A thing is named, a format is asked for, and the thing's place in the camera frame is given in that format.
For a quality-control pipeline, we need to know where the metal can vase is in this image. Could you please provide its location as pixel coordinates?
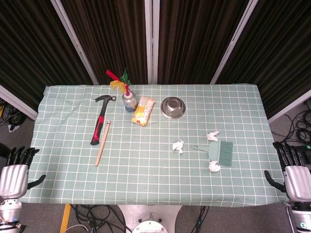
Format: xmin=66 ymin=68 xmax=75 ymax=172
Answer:
xmin=122 ymin=91 xmax=137 ymax=112

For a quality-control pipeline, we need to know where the stainless steel bowl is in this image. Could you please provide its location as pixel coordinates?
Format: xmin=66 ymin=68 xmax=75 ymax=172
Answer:
xmin=160 ymin=96 xmax=187 ymax=119

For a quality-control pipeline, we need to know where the black red claw hammer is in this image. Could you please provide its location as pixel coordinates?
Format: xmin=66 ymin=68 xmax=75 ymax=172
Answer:
xmin=90 ymin=95 xmax=117 ymax=146

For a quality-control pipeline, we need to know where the right black-silver robot hand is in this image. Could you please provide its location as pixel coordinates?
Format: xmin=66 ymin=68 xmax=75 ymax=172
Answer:
xmin=264 ymin=142 xmax=311 ymax=202

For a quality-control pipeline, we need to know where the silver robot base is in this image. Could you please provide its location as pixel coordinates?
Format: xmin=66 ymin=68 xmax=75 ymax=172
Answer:
xmin=116 ymin=205 xmax=183 ymax=233

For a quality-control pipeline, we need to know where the yellow snack package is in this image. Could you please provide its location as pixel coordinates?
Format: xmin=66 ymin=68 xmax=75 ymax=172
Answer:
xmin=132 ymin=96 xmax=156 ymax=126

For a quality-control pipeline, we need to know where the black floor pedal box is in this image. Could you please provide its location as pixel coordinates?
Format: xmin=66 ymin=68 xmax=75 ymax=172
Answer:
xmin=295 ymin=148 xmax=311 ymax=167

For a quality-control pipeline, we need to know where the green hand brush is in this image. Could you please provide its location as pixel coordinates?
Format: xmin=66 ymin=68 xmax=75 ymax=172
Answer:
xmin=192 ymin=140 xmax=234 ymax=167

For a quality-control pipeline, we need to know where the wooden stick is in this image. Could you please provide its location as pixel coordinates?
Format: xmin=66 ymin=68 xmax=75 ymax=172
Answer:
xmin=94 ymin=120 xmax=111 ymax=167

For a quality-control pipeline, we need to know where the green checked tablecloth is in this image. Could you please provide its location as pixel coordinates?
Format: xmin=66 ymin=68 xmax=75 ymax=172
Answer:
xmin=19 ymin=83 xmax=290 ymax=207

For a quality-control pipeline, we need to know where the red yellow paper flower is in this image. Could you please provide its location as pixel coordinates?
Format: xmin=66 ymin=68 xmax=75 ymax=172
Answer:
xmin=106 ymin=67 xmax=132 ymax=97

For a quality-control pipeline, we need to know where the white partition frame post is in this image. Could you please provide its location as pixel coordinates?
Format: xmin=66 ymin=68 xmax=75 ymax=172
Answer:
xmin=210 ymin=0 xmax=259 ymax=85
xmin=0 ymin=84 xmax=38 ymax=121
xmin=50 ymin=0 xmax=99 ymax=85
xmin=144 ymin=0 xmax=160 ymax=85
xmin=268 ymin=89 xmax=311 ymax=124

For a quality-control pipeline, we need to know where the yellow floor tape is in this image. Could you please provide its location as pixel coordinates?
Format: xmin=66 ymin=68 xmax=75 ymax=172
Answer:
xmin=60 ymin=203 xmax=71 ymax=233

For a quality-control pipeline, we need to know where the black floor cable bundle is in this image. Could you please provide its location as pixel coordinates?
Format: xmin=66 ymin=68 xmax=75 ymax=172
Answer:
xmin=189 ymin=206 xmax=210 ymax=233
xmin=271 ymin=98 xmax=311 ymax=146
xmin=70 ymin=204 xmax=127 ymax=233
xmin=0 ymin=98 xmax=28 ymax=132

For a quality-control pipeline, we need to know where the left black-silver robot hand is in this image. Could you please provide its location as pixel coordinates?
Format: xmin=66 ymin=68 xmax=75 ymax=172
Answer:
xmin=0 ymin=146 xmax=47 ymax=200

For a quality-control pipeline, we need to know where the white paper ball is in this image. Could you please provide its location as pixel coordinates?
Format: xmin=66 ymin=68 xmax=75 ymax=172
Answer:
xmin=208 ymin=160 xmax=221 ymax=173
xmin=173 ymin=139 xmax=185 ymax=154
xmin=206 ymin=131 xmax=221 ymax=142

